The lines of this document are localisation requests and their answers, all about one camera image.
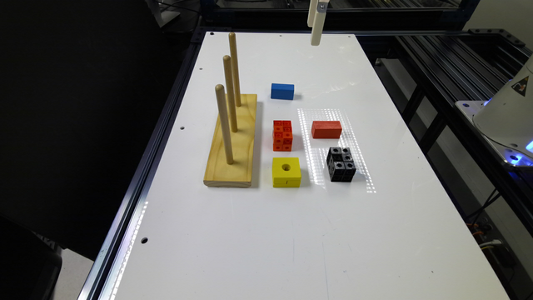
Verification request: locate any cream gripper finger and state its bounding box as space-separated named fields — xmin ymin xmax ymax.
xmin=311 ymin=0 xmax=330 ymax=46
xmin=307 ymin=0 xmax=317 ymax=28

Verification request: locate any blue rectangular block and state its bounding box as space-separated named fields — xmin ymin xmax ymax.
xmin=271 ymin=83 xmax=295 ymax=100

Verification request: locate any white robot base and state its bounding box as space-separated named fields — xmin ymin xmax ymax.
xmin=456 ymin=59 xmax=532 ymax=170

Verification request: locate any back wooden peg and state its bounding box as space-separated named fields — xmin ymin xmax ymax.
xmin=228 ymin=32 xmax=242 ymax=107

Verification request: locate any wooden peg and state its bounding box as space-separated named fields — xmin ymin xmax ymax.
xmin=228 ymin=32 xmax=242 ymax=107
xmin=222 ymin=55 xmax=238 ymax=133
xmin=215 ymin=84 xmax=234 ymax=165

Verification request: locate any middle wooden peg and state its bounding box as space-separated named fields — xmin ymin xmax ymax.
xmin=222 ymin=55 xmax=238 ymax=133

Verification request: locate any red rectangular block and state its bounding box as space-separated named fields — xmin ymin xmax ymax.
xmin=311 ymin=121 xmax=342 ymax=139

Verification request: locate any front wooden peg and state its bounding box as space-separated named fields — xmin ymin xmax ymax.
xmin=215 ymin=84 xmax=234 ymax=165

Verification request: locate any orange interlocking cube block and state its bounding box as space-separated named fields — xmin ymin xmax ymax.
xmin=272 ymin=120 xmax=293 ymax=152

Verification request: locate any black interlocking cube block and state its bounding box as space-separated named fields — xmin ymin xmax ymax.
xmin=326 ymin=147 xmax=356 ymax=183

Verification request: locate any yellow block with hole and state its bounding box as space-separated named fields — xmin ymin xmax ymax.
xmin=272 ymin=157 xmax=301 ymax=188

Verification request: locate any wooden peg base board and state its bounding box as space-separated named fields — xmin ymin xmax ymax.
xmin=203 ymin=94 xmax=257 ymax=188

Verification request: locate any black aluminium frame rack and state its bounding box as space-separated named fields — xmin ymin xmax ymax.
xmin=357 ymin=32 xmax=532 ymax=232

